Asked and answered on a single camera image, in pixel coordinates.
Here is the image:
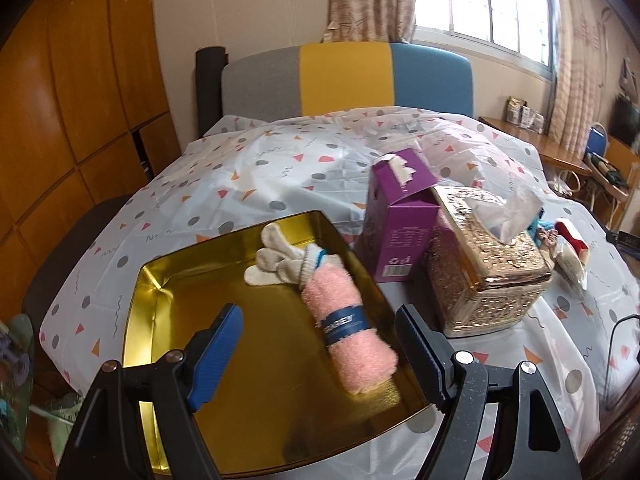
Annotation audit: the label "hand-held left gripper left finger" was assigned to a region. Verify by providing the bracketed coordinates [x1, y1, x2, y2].
[56, 303, 244, 480]

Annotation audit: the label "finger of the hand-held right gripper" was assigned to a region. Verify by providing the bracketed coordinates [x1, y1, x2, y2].
[606, 230, 640, 249]

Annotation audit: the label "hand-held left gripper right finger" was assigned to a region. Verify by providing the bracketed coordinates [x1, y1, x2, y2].
[394, 304, 583, 480]

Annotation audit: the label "white plastic packet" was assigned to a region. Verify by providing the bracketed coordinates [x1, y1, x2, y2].
[554, 240, 589, 292]

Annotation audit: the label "gold metal tin tray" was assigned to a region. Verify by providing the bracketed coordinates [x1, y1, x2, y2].
[121, 211, 435, 478]

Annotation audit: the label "red sock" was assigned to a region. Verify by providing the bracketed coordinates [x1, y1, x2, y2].
[552, 219, 592, 255]

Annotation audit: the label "dark clutter on desk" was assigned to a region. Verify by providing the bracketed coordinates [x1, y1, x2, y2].
[589, 154, 629, 189]

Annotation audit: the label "colourful small trinket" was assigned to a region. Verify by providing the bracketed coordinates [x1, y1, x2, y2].
[531, 214, 559, 262]

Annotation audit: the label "gold ornate tissue box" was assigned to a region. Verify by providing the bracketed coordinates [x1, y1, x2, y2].
[425, 186, 553, 338]

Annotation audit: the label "blue chair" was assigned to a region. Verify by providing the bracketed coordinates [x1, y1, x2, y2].
[585, 124, 609, 171]

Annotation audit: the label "white knit glove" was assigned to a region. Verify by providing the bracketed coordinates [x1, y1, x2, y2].
[243, 223, 326, 291]

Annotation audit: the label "wooden desk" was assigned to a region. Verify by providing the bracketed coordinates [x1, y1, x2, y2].
[479, 116, 640, 201]

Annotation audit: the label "white facial tissue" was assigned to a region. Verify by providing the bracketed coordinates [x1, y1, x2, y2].
[480, 185, 546, 246]

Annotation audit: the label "pink rolled towel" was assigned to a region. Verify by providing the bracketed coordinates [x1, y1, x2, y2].
[300, 245, 399, 395]

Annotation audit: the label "black monitor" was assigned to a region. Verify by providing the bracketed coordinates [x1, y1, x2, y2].
[612, 94, 640, 147]

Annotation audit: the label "purple tissue carton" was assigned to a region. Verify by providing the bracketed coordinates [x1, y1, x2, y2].
[361, 148, 441, 283]

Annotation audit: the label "small boxes on desk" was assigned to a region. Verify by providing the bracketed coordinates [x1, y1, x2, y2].
[506, 96, 546, 134]

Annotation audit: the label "hanging bag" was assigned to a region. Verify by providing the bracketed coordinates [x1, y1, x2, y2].
[619, 57, 640, 95]

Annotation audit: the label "dark grey bed base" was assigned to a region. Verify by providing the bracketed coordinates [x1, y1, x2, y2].
[22, 200, 132, 321]

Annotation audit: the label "beige patterned curtain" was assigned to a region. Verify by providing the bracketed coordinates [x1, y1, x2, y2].
[547, 0, 632, 151]
[320, 0, 418, 45]

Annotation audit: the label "floor clutter with plastic bag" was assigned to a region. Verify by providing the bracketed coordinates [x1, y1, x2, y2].
[0, 312, 87, 457]

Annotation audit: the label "patterned plastic bed sheet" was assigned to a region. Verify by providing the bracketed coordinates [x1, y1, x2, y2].
[42, 107, 640, 476]

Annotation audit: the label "window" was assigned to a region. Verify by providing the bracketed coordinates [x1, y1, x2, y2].
[415, 0, 558, 68]

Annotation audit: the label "grey yellow blue headboard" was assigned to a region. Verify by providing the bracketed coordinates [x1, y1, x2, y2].
[220, 41, 474, 121]

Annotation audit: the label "wooden wardrobe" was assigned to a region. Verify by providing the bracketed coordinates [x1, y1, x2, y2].
[0, 0, 182, 311]

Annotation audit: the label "black cable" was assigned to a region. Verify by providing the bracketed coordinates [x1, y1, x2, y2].
[604, 314, 640, 411]

